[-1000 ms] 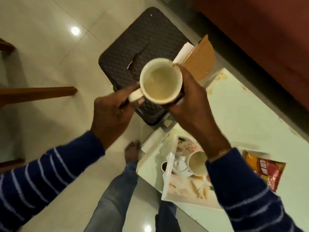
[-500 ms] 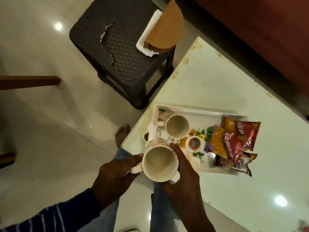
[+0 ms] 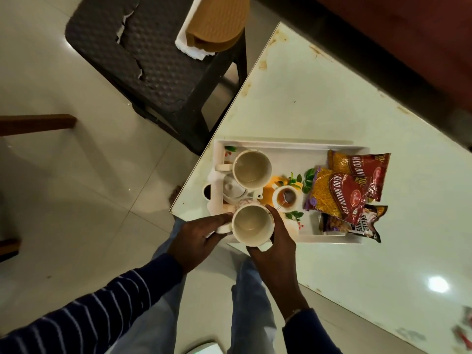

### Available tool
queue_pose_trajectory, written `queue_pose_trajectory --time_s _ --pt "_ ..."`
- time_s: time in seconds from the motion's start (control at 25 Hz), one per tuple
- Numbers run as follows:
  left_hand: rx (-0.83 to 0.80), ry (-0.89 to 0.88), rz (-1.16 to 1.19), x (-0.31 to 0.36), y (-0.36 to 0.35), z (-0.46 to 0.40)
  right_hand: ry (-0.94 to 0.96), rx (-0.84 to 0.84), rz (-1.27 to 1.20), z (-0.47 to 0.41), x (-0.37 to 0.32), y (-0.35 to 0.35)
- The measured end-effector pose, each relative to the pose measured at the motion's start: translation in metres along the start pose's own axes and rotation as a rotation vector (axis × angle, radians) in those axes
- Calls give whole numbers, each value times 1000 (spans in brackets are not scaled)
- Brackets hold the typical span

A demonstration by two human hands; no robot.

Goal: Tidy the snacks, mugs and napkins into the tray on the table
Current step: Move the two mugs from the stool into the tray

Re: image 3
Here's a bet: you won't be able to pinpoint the person's right hand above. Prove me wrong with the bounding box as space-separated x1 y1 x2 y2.
246 205 310 321

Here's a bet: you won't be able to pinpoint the person's left hand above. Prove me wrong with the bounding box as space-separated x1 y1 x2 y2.
168 212 234 275

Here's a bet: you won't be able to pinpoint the white floral mug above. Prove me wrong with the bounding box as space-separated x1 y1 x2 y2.
215 202 275 252
215 150 273 190

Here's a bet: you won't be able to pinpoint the red aloo bhujia packet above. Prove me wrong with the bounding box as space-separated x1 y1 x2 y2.
327 150 391 202
304 166 371 225

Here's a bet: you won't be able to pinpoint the salted peanuts packet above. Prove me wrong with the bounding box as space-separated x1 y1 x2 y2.
319 204 388 243

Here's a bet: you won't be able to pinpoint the white floral tray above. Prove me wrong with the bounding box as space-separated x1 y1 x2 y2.
206 139 371 244

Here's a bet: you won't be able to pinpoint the white paper napkins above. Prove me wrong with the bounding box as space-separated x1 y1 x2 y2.
175 0 216 61

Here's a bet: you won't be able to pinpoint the wooden napkin holder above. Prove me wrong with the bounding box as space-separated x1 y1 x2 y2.
185 0 251 53

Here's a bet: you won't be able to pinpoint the person's left forearm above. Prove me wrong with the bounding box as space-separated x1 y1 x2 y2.
0 253 184 354

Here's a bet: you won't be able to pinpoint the person's right forearm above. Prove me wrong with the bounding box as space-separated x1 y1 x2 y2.
282 308 342 354

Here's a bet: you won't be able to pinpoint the person's right leg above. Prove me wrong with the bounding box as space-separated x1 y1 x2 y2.
227 256 277 354

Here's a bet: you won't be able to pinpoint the person's leg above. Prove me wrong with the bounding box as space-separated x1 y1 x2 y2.
227 256 277 354
110 186 189 354

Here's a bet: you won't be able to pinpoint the person's left leg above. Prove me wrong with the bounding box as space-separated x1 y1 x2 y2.
110 186 189 354

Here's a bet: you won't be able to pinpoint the white object on floor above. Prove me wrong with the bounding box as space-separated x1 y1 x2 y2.
186 342 224 354

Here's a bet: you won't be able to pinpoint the dark plastic stool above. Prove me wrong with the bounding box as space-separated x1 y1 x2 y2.
65 0 248 156

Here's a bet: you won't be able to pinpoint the wooden armchair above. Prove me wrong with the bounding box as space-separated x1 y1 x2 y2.
0 114 77 262

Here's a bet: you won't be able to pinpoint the red sofa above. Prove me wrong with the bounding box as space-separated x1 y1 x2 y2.
254 0 472 115

